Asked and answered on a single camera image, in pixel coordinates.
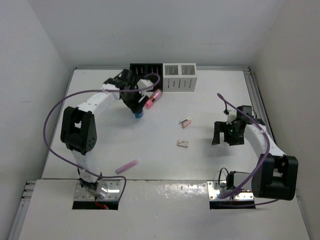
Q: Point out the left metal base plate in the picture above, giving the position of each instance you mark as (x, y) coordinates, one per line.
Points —
(106, 190)

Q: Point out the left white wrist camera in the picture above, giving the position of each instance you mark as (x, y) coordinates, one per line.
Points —
(144, 85)

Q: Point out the aluminium frame rail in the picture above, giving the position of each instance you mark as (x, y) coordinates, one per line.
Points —
(256, 99)
(22, 210)

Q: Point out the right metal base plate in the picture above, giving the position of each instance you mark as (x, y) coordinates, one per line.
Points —
(218, 189)

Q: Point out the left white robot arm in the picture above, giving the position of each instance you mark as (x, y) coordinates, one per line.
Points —
(78, 130)

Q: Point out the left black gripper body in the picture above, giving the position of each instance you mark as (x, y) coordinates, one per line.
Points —
(131, 99)

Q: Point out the purple highlighter marker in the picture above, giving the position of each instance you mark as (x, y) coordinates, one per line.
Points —
(127, 166)

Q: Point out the small eraser box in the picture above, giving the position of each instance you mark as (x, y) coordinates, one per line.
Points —
(182, 143)

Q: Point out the blue cap glue stick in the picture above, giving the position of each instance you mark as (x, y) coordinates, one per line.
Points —
(139, 115)

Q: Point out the right aluminium frame rail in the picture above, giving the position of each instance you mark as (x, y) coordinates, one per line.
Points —
(256, 99)

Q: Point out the metal base plate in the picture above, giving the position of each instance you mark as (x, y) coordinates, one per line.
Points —
(218, 189)
(106, 190)

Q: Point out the pink mini stapler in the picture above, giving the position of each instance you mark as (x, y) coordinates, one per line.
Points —
(185, 122)

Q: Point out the white slotted container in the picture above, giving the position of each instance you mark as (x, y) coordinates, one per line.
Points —
(179, 77)

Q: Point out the black slotted container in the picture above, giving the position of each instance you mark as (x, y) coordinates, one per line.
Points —
(142, 69)

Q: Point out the pink crayon tube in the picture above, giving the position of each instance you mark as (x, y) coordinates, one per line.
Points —
(154, 98)

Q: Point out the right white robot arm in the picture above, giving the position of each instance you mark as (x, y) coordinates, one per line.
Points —
(275, 175)

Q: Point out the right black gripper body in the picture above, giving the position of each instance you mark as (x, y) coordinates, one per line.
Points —
(234, 137)

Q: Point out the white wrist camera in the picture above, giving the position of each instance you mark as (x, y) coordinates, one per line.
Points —
(144, 85)
(231, 116)

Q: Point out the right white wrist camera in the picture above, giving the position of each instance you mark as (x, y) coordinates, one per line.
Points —
(231, 116)

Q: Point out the left aluminium frame rail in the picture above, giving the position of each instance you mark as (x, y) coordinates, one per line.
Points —
(22, 210)

